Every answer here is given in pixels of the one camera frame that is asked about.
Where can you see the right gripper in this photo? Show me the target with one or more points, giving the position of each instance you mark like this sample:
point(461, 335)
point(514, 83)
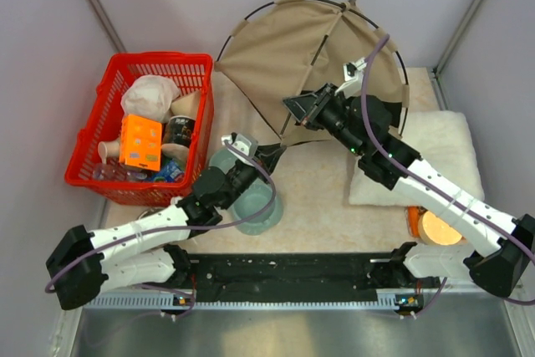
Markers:
point(308, 109)

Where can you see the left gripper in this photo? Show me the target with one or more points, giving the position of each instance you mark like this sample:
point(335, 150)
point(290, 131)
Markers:
point(267, 157)

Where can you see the beige fabric pet tent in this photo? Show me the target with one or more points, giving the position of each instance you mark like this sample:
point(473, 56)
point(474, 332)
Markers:
point(388, 81)

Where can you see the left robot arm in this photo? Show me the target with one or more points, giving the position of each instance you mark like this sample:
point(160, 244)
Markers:
point(144, 252)

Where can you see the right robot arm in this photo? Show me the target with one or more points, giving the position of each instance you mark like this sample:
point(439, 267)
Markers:
point(498, 246)

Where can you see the black instant noodle cup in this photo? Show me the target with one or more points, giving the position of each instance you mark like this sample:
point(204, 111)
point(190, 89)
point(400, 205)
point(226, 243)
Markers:
point(179, 131)

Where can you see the brown paper cone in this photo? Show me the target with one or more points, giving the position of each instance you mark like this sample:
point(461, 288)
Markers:
point(187, 105)

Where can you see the blue snack packet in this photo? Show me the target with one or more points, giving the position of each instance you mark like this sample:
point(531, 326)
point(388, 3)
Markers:
point(171, 171)

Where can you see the red plastic basket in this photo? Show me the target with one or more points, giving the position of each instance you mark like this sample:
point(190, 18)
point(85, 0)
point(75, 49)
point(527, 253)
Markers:
point(191, 73)

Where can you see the orange cardboard box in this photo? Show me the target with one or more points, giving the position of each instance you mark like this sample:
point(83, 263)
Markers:
point(140, 143)

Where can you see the pink white plastic bag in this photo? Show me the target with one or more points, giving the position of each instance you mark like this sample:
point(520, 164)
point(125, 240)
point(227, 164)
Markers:
point(150, 97)

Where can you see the white fluffy cushion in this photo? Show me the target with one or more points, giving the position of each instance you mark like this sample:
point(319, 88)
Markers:
point(443, 138)

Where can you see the beige paper cup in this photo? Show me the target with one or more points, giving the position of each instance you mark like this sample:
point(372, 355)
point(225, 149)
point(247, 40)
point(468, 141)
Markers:
point(108, 149)

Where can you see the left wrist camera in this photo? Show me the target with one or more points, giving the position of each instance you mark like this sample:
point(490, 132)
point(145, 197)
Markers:
point(240, 144)

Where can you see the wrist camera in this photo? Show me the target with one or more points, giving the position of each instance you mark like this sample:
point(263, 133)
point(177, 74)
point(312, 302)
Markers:
point(240, 144)
point(353, 78)

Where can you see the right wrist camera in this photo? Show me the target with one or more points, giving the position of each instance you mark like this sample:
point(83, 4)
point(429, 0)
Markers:
point(353, 78)

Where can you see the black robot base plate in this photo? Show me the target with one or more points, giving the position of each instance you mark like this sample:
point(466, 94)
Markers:
point(296, 277)

